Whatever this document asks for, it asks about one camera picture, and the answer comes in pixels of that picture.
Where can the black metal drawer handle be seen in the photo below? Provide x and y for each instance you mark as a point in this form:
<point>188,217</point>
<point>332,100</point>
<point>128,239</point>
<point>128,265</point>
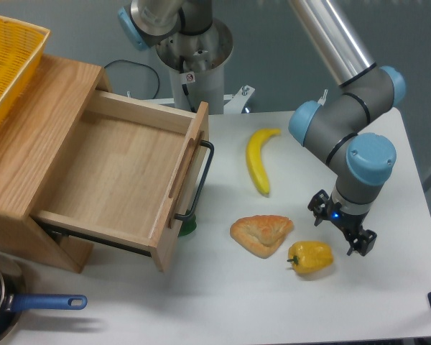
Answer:
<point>191,211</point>

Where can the green object under drawer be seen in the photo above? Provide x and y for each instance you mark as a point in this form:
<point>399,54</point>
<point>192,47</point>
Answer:
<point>188,226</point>

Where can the wooden drawer cabinet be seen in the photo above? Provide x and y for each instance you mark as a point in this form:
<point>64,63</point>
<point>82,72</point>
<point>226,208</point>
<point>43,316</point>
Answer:
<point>31,139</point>

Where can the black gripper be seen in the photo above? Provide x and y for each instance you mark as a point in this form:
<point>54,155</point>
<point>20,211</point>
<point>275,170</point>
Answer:
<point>360,240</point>

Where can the golden brown pastry bread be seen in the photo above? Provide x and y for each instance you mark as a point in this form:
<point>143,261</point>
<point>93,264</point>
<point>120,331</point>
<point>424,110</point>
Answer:
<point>261,235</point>

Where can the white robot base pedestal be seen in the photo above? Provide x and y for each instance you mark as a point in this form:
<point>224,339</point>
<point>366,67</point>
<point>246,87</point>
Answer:
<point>196,65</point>

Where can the yellow plastic basket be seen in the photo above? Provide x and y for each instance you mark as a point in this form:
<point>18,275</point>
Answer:
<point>21,48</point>

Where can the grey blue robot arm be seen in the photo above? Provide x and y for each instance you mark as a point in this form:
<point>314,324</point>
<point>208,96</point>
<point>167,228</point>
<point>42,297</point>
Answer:
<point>334,132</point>

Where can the open wooden drawer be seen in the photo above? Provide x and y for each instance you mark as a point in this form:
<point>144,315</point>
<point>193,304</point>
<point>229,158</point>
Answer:
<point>125,176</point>

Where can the yellow bell pepper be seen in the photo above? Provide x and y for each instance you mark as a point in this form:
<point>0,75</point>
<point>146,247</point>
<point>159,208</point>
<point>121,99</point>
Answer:
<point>308,257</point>

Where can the black pan blue handle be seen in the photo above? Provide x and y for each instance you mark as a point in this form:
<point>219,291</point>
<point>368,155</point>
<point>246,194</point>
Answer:
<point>14,298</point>

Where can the yellow banana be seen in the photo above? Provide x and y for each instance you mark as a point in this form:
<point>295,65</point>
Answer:
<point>254,161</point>

